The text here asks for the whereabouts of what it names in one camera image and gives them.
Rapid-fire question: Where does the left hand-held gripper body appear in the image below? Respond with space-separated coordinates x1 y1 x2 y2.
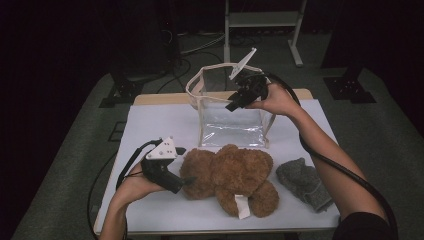
139 136 185 195

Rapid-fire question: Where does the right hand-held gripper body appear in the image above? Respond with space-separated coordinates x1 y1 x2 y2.
228 47 270 103

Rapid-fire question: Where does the person's right hand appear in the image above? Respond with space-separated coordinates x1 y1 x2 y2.
245 82 302 118

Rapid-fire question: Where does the person's left hand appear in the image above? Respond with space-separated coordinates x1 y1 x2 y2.
114 161 168 208

